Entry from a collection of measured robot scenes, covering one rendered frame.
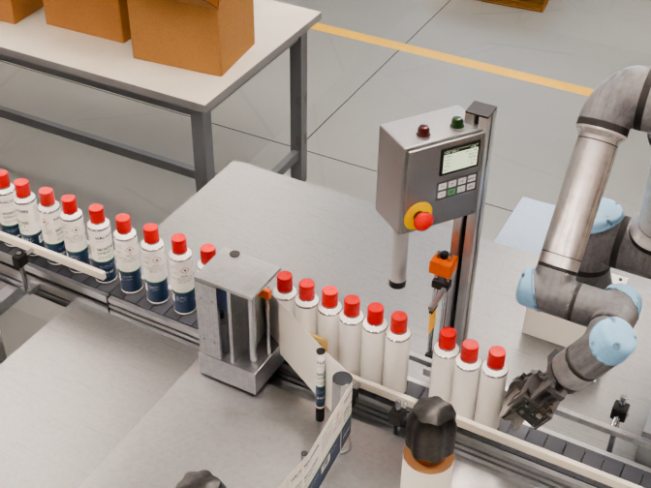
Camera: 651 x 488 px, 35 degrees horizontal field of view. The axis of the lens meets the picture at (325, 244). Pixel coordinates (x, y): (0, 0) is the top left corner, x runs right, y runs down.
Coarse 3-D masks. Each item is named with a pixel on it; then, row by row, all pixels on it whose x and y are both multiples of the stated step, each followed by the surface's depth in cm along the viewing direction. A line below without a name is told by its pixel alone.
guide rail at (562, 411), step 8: (416, 360) 210; (424, 360) 209; (560, 408) 199; (568, 416) 198; (576, 416) 197; (584, 416) 197; (584, 424) 197; (592, 424) 196; (600, 424) 196; (608, 424) 196; (608, 432) 195; (616, 432) 194; (624, 432) 194; (632, 440) 194; (640, 440) 193; (648, 440) 193; (648, 448) 193
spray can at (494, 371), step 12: (492, 348) 194; (492, 360) 194; (504, 360) 194; (480, 372) 197; (492, 372) 195; (504, 372) 195; (480, 384) 198; (492, 384) 196; (504, 384) 197; (480, 396) 199; (492, 396) 198; (480, 408) 201; (492, 408) 200; (480, 420) 203; (492, 420) 202
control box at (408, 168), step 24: (408, 120) 185; (432, 120) 185; (384, 144) 184; (408, 144) 178; (432, 144) 180; (456, 144) 182; (480, 144) 184; (384, 168) 187; (408, 168) 180; (432, 168) 182; (384, 192) 189; (408, 192) 183; (432, 192) 185; (384, 216) 192; (408, 216) 186; (456, 216) 192
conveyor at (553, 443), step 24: (120, 288) 239; (144, 288) 239; (168, 312) 232; (408, 384) 215; (408, 408) 210; (504, 432) 205; (528, 432) 206; (528, 456) 200; (576, 456) 200; (600, 456) 200; (648, 480) 196
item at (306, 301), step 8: (304, 280) 210; (312, 280) 210; (304, 288) 208; (312, 288) 208; (296, 296) 212; (304, 296) 209; (312, 296) 210; (296, 304) 211; (304, 304) 210; (312, 304) 210; (296, 312) 212; (304, 312) 211; (312, 312) 211; (304, 320) 212; (312, 320) 212; (312, 328) 214
